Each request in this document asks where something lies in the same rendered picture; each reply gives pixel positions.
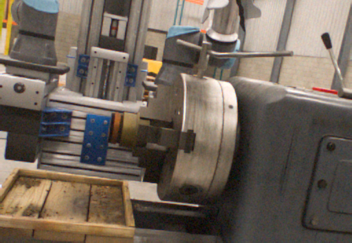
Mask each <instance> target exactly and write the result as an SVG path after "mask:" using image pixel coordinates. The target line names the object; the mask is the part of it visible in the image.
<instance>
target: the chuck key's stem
mask: <svg viewBox="0 0 352 243"><path fill-rule="evenodd" d="M211 46H212V44H211V43H209V42H205V41H204V42H203V43H202V47H201V52H200V56H199V62H198V65H197V67H198V68H199V69H198V73H197V77H196V78H201V79H202V78H203V75H204V70H205V69H206V68H207V64H208V59H209V55H208V54H206V52H207V50H210V49H211Z"/></svg>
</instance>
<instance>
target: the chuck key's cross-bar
mask: <svg viewBox="0 0 352 243"><path fill-rule="evenodd" d="M176 44H178V45H181V46H184V47H187V48H190V49H192V50H196V51H198V52H201V47H199V46H197V45H193V44H191V43H187V42H185V41H181V40H179V39H178V40H177V41H176ZM206 54H208V55H210V56H213V57H216V58H220V59H226V58H255V57H284V56H293V55H294V52H293V51H272V52H232V53H218V52H214V51H212V50H207V52H206Z"/></svg>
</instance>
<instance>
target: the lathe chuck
mask: <svg viewBox="0 0 352 243"><path fill-rule="evenodd" d="M204 79H205V80H203V79H199V78H195V77H194V76H193V75H189V74H182V73H180V74H178V75H177V76H176V77H175V80H174V83H173V104H172V115H171V117H172V119H173V128H170V127H169V128H168V129H176V130H179V131H186V132H187V129H190V130H192V132H193V133H194V134H195V135H194V140H193V145H192V151H191V150H190V151H189V153H186V152H184V150H183V149H178V148H174V147H170V149H169V151H168V154H166V155H165V158H164V163H163V166H162V170H161V174H160V177H159V182H158V185H157V195H158V198H159V199H160V200H163V201H169V202H181V203H187V204H199V203H200V202H201V201H202V200H203V199H204V198H205V196H206V194H207V192H208V190H209V187H210V184H211V182H212V179H213V175H214V173H215V169H216V166H217V160H218V156H219V150H220V144H221V135H222V128H223V97H222V92H221V87H220V84H219V83H218V81H217V80H214V79H210V78H204ZM185 186H193V187H194V188H195V192H193V193H191V194H185V193H182V192H181V188H182V187H185Z"/></svg>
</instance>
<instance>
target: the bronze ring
mask: <svg viewBox="0 0 352 243"><path fill-rule="evenodd" d="M139 124H141V125H150V121H149V120H143V119H140V113H139V112H137V113H136V114H134V113H129V112H124V113H123V114H121V113H118V112H112V114H111V120H110V124H109V133H108V139H107V142H109V143H111V144H116V143H119V147H128V148H131V150H134V149H135V144H137V145H146V144H147V142H143V141H138V140H137V137H138V129H139Z"/></svg>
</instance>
